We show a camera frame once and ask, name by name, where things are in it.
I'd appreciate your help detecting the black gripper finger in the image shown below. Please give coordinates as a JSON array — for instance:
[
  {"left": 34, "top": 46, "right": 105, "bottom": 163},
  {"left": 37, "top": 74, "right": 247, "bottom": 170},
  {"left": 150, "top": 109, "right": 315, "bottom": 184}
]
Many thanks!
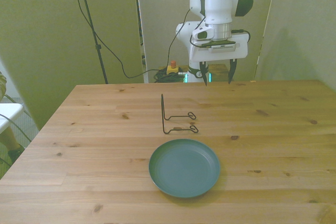
[
  {"left": 198, "top": 61, "right": 208, "bottom": 87},
  {"left": 227, "top": 58, "right": 238, "bottom": 85}
]

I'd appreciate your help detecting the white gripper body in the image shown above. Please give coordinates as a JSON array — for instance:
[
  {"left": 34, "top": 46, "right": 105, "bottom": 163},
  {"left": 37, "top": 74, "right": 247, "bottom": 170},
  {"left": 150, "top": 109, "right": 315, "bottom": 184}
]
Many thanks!
[{"left": 189, "top": 31, "right": 249, "bottom": 63}]

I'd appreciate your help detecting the dark teal round plate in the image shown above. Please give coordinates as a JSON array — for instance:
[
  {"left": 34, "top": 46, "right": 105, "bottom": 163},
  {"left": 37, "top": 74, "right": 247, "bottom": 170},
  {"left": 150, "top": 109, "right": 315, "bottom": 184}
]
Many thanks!
[{"left": 148, "top": 138, "right": 221, "bottom": 199}]

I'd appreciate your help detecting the yellow emergency stop box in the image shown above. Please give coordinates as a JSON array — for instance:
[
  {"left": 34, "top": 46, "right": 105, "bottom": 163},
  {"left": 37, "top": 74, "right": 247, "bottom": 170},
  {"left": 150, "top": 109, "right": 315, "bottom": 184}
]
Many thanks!
[{"left": 166, "top": 60, "right": 180, "bottom": 76}]

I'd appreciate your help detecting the beige partition panel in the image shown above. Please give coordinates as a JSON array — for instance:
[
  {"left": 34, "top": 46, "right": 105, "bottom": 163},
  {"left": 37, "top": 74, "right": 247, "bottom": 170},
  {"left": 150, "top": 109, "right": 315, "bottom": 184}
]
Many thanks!
[
  {"left": 133, "top": 0, "right": 278, "bottom": 83},
  {"left": 256, "top": 0, "right": 336, "bottom": 91},
  {"left": 0, "top": 0, "right": 144, "bottom": 130}
]

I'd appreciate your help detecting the black tripod pole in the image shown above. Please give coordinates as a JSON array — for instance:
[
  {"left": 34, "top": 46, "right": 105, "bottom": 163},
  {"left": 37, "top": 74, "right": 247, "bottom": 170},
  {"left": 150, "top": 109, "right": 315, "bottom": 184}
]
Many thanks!
[{"left": 75, "top": 0, "right": 109, "bottom": 84}]

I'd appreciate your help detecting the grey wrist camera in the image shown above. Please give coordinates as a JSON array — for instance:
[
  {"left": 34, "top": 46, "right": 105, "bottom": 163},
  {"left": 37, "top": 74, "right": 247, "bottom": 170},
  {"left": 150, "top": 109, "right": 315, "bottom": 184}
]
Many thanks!
[{"left": 198, "top": 40, "right": 241, "bottom": 53}]

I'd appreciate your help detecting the wooden robot pedestal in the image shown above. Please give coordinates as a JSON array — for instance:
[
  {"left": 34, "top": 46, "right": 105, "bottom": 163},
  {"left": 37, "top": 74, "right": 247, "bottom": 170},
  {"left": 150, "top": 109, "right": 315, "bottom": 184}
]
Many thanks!
[{"left": 208, "top": 63, "right": 229, "bottom": 83}]

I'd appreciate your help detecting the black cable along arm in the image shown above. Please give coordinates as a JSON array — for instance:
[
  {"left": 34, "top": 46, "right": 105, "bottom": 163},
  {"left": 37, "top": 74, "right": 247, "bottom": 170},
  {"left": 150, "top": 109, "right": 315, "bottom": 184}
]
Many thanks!
[{"left": 166, "top": 0, "right": 251, "bottom": 72}]

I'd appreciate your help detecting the dark coiled cable bundle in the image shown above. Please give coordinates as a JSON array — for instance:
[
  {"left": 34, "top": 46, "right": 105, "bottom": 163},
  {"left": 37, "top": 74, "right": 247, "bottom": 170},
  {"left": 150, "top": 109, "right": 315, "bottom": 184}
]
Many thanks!
[{"left": 153, "top": 68, "right": 188, "bottom": 83}]

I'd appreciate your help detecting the black wire plate stand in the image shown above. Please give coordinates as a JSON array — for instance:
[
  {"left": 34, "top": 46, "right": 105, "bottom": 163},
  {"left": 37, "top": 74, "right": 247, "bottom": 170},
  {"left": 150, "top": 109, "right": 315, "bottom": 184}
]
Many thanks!
[{"left": 160, "top": 93, "right": 200, "bottom": 135}]

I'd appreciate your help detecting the black tripod cable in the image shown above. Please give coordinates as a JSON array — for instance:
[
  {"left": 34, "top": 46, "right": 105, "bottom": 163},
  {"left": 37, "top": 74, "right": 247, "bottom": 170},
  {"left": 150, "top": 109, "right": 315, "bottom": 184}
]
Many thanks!
[{"left": 67, "top": 0, "right": 169, "bottom": 79}]

